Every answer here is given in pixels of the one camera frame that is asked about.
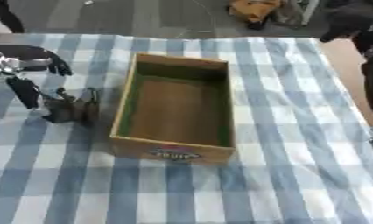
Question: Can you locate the dark grey toy figure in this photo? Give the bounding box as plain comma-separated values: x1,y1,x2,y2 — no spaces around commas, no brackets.
39,87,102,127

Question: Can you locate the brown bag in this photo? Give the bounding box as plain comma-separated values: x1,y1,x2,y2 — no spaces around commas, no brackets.
226,0,285,31

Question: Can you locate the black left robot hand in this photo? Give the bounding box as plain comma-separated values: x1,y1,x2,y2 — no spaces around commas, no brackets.
0,45,75,109

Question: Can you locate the tan cardboard box green inside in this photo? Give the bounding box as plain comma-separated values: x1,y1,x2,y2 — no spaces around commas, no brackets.
108,52,237,165

